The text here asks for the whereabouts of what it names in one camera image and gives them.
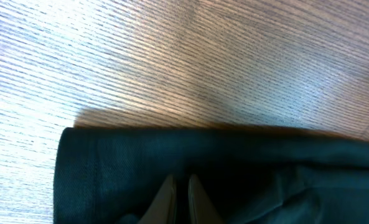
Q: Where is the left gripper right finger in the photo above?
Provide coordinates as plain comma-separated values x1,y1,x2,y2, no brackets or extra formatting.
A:
188,174,225,224

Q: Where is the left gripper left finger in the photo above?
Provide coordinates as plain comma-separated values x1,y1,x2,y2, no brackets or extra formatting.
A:
138,175,177,224

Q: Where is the black t-shirt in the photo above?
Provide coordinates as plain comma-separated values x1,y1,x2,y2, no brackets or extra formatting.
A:
54,128,369,223

